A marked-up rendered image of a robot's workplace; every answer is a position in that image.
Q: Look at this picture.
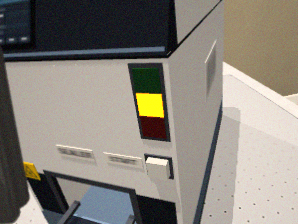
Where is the white perforated base plate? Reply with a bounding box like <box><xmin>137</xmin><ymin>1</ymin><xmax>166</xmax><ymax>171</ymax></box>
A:
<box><xmin>200</xmin><ymin>74</ymin><xmax>298</xmax><ymax>224</ymax></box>

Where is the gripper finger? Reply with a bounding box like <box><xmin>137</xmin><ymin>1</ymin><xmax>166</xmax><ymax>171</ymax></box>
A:
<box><xmin>0</xmin><ymin>46</ymin><xmax>30</xmax><ymax>224</ymax></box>

